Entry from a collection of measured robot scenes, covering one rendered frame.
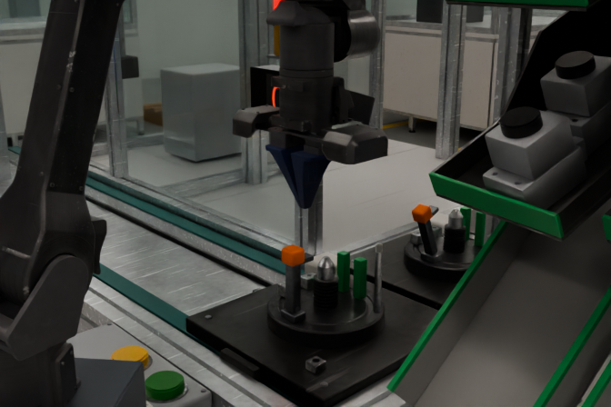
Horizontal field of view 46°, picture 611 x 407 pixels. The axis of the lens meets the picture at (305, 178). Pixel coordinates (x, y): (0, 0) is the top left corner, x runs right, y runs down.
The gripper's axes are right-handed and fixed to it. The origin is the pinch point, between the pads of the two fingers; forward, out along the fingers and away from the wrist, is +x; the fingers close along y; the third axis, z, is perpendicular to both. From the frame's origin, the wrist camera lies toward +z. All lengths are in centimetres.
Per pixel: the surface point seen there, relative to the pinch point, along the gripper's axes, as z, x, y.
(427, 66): 442, 58, 307
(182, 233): 13, 22, 44
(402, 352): 3.8, 18.2, -11.5
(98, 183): 16, 21, 77
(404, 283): 18.0, 18.2, -0.6
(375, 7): 106, -11, 81
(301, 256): -1.6, 8.5, -1.1
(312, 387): -8.2, 18.2, -9.6
